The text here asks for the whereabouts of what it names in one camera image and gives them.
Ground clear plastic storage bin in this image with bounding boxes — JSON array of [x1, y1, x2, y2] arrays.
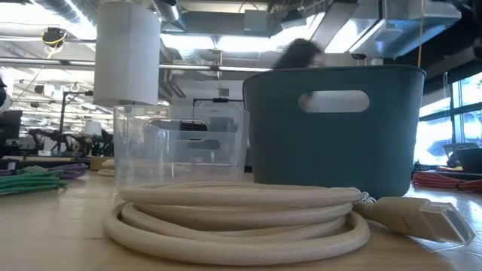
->
[[112, 104, 250, 189]]

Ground teal plastic bin with handles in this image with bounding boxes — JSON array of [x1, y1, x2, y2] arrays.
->
[[243, 64, 427, 199]]

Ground thick beige USB cable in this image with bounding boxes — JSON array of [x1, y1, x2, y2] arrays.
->
[[103, 181, 476, 266]]

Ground purple cable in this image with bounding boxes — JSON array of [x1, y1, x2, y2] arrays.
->
[[0, 162, 90, 180]]

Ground red cable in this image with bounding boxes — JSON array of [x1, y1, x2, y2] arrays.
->
[[412, 171, 482, 193]]

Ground green cable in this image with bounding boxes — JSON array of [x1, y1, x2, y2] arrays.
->
[[0, 165, 69, 196]]

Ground person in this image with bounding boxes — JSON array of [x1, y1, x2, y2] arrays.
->
[[271, 37, 327, 113]]

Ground white shade table lamp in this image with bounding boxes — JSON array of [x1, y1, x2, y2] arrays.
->
[[90, 0, 162, 172]]

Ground black background robot arms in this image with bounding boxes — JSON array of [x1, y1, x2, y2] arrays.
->
[[28, 127, 114, 157]]

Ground small white background lamp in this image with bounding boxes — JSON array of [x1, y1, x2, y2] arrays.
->
[[83, 120, 102, 137]]

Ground black background stand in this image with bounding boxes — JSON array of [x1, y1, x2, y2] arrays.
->
[[58, 90, 94, 152]]

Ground black background bin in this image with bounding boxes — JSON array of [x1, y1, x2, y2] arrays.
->
[[454, 147, 482, 174]]

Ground dark background monitor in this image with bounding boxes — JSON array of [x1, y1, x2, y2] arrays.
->
[[0, 109, 23, 141]]

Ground black background rig frame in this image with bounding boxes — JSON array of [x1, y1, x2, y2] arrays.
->
[[192, 96, 246, 108]]

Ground black ceiling camera yellow cord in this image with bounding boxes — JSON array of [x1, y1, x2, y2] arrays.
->
[[40, 26, 69, 49]]

